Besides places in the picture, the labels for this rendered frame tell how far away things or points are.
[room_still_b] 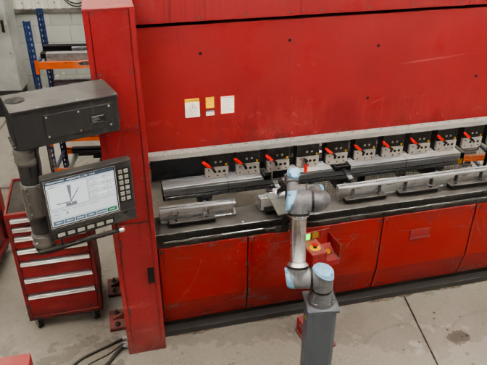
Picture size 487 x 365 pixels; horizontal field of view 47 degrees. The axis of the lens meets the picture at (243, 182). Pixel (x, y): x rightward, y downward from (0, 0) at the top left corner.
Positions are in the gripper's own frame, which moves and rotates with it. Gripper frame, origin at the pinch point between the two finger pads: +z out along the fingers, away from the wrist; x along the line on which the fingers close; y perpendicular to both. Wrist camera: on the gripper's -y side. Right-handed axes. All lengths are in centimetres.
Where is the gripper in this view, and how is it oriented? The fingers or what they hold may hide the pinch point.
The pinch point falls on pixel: (282, 194)
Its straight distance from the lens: 371.9
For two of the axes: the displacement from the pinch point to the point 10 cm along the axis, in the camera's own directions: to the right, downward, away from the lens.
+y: -1.8, -9.3, 3.2
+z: -1.5, 3.5, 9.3
